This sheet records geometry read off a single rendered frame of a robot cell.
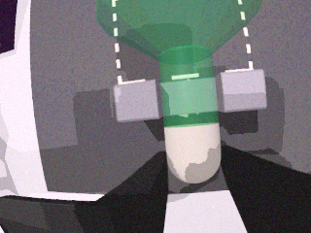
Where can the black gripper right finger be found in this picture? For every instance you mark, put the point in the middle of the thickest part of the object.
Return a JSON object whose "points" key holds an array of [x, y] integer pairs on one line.
{"points": [[269, 198]]}

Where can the green glass bottle with white cap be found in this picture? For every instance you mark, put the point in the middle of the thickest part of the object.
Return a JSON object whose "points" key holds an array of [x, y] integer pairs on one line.
{"points": [[182, 35]]}

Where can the dark grey flat mat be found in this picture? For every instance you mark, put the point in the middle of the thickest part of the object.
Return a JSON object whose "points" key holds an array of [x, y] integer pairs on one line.
{"points": [[75, 65]]}

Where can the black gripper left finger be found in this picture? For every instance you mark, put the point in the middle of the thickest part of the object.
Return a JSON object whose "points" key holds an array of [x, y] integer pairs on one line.
{"points": [[138, 205]]}

